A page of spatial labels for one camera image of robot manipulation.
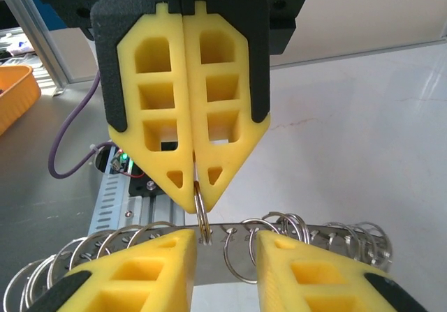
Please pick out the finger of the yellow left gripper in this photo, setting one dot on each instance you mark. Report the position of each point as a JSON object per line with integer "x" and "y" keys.
{"x": 181, "y": 123}
{"x": 197, "y": 123}

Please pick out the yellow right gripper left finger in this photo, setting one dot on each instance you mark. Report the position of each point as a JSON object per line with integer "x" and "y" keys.
{"x": 146, "y": 259}

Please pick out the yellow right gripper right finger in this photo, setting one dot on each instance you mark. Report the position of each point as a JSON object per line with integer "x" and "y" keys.
{"x": 279, "y": 256}

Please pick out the small circuit board green light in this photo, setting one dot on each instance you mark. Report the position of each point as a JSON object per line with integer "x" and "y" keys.
{"x": 122, "y": 160}

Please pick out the orange plastic bin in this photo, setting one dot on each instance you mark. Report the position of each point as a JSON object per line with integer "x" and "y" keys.
{"x": 17, "y": 95}

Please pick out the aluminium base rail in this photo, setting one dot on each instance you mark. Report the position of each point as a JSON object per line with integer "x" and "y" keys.
{"x": 157, "y": 211}

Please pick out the aluminium frame post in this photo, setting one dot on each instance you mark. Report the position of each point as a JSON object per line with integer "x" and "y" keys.
{"x": 42, "y": 39}

